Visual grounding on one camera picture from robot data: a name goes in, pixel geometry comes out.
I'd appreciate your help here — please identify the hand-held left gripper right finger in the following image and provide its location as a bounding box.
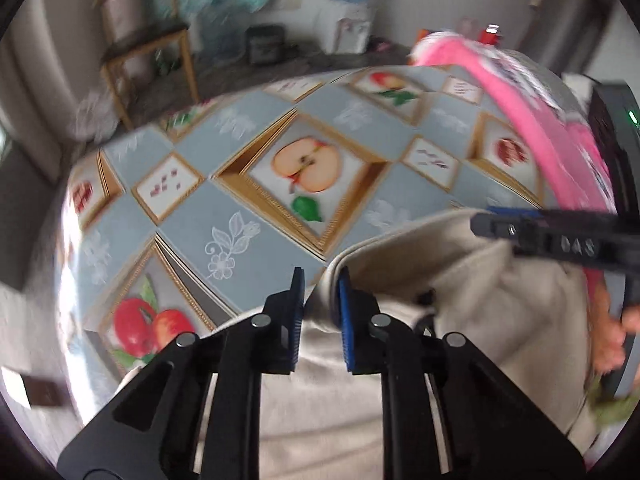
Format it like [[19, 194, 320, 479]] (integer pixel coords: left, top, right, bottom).
[[337, 266, 586, 480]]

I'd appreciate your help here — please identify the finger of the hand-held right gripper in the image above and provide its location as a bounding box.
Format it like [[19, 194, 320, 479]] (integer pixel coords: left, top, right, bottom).
[[470, 210, 640, 273]]

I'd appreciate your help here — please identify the black box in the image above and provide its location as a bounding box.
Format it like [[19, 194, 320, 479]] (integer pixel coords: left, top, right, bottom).
[[245, 25, 286, 65]]

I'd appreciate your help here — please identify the brown box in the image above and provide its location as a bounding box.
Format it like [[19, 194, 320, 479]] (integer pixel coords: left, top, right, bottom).
[[22, 377, 66, 406]]

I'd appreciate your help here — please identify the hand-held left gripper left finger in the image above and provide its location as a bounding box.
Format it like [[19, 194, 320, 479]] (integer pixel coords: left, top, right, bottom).
[[56, 266, 306, 480]]

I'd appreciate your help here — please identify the fruit print tablecloth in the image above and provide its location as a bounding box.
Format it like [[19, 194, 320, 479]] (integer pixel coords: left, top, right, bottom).
[[60, 65, 551, 381]]

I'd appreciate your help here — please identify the person's right hand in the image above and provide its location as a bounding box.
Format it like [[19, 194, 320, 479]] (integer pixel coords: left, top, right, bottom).
[[592, 280, 640, 376]]

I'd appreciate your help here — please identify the cream zip jacket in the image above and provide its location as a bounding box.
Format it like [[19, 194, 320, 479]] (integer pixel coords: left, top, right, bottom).
[[200, 208, 626, 480]]

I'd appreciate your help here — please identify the wooden chair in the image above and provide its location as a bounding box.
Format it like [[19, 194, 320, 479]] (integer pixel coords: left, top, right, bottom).
[[100, 0, 201, 131]]

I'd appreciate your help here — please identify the fluffy green white garment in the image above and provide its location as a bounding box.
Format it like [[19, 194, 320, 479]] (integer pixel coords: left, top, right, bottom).
[[590, 375, 636, 428]]

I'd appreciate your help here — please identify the white water dispenser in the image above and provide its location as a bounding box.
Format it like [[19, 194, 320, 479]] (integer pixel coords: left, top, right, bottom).
[[336, 2, 373, 53]]

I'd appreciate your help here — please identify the pink printed blanket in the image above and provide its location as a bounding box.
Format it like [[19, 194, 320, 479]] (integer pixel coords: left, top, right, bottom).
[[407, 30, 621, 301]]

